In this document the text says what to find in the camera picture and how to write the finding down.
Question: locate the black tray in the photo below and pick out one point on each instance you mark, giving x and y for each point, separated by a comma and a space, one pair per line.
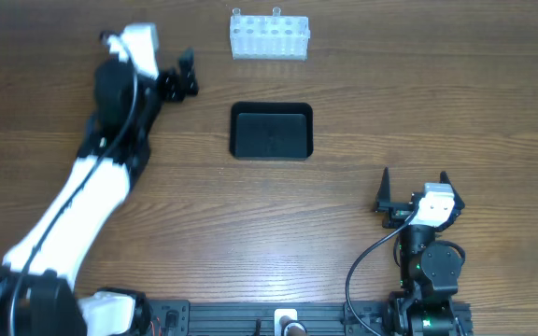
271, 135

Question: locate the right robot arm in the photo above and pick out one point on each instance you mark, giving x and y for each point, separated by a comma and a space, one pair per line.
439, 268

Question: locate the white test tube rack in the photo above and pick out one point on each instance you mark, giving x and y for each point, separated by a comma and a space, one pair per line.
269, 46

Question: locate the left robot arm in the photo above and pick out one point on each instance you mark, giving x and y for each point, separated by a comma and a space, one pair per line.
97, 210

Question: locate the mounting rail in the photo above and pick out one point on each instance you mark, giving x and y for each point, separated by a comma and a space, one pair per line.
231, 319

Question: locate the clear test tube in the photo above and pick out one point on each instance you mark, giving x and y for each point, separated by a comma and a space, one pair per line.
276, 11
236, 12

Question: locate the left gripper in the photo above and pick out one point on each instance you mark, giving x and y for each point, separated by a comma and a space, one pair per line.
170, 86

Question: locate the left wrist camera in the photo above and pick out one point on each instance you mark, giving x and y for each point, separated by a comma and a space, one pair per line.
139, 46

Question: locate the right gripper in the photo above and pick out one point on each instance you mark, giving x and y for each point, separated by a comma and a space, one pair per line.
392, 212

